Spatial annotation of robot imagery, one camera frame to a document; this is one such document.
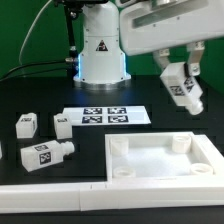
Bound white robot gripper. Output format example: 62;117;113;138
120;0;224;76

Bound white square table top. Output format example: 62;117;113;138
105;132;224;182

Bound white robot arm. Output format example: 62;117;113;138
74;0;224;89

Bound white sheet with tags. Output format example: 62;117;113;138
63;106;151;126

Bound white front fence bar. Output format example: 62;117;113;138
0;176;224;214

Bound white block at left edge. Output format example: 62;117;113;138
0;141;2;160

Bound black camera stand pole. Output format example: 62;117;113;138
53;0;84;78

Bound grey cable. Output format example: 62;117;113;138
18;0;54;66

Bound black cables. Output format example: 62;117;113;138
0;59;75;83

